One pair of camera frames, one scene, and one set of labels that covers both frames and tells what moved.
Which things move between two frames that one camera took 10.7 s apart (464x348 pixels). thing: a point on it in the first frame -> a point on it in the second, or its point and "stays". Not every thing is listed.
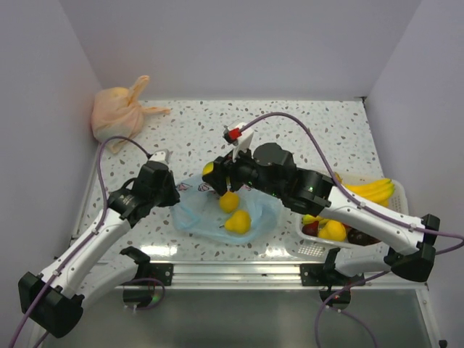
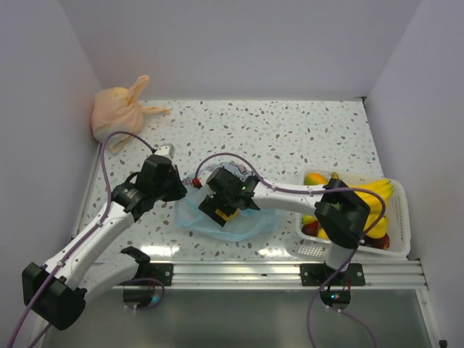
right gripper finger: x=217 y=180 -> x=209 y=206
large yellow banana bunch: x=378 y=191 stays
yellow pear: x=239 y=222 -> x=233 y=215
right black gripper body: x=242 y=171 -> x=227 y=197
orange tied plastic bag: x=117 y=112 stays
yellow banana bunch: x=307 y=219 stays
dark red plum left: x=311 y=229 stays
